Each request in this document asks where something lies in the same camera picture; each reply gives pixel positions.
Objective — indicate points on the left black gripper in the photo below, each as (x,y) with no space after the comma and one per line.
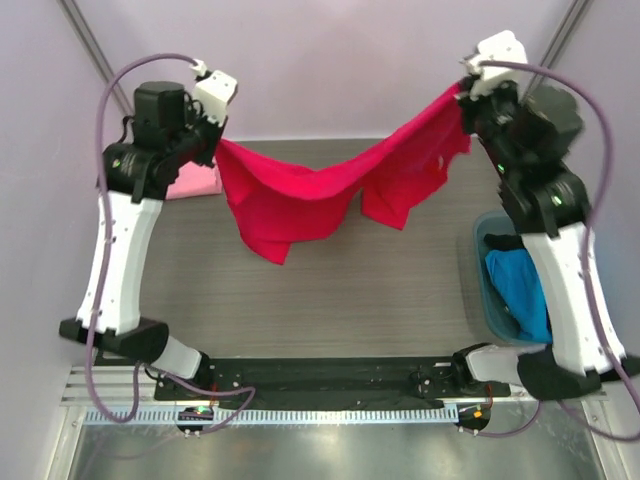
(211,138)

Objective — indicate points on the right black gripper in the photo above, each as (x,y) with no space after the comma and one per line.
(473,111)

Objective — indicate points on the red t shirt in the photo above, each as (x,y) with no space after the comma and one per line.
(277,204)

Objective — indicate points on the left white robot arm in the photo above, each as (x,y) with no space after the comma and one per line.
(171,127)

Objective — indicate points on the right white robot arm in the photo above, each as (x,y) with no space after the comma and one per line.
(527,139)

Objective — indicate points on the folded pink t shirt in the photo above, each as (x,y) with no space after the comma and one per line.
(195,181)

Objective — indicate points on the black t shirt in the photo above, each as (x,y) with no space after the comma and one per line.
(503,242)

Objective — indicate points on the blue t shirt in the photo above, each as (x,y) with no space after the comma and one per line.
(515,278)

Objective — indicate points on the blue plastic basket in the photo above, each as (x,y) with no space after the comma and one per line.
(497,315)

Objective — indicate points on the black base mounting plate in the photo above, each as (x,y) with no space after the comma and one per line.
(349,384)

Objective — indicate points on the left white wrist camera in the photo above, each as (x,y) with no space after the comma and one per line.
(214,90)

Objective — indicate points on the aluminium frame rail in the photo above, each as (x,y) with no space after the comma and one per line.
(113,384)

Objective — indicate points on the slotted cable duct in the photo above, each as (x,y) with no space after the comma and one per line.
(181,415)

